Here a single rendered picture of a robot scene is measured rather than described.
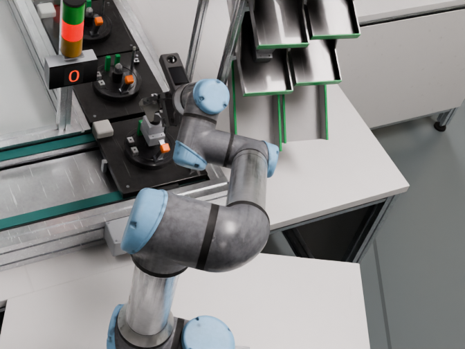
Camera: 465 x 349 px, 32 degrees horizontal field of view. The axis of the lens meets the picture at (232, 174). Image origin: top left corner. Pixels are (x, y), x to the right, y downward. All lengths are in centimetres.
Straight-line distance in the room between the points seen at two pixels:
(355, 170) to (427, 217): 122
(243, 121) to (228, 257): 89
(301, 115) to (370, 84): 111
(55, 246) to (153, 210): 73
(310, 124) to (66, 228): 75
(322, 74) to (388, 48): 109
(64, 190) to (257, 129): 54
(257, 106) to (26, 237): 70
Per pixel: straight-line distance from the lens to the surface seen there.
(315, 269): 217
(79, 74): 200
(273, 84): 209
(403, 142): 386
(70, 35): 192
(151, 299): 152
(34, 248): 202
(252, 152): 166
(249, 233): 136
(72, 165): 218
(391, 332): 321
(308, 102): 227
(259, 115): 220
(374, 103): 347
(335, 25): 206
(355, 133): 254
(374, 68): 328
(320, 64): 217
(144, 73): 237
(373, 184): 242
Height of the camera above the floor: 259
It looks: 49 degrees down
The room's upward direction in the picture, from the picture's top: 17 degrees clockwise
